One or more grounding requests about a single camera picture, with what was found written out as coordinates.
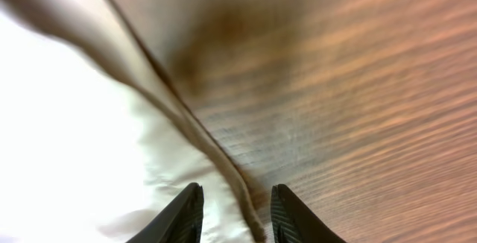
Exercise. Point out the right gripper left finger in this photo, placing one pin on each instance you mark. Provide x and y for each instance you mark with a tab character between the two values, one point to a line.
180	221

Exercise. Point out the beige cotton shorts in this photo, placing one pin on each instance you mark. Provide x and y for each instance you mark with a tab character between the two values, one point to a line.
94	144

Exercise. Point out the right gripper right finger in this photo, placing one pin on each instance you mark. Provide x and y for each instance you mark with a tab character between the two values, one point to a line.
294	222

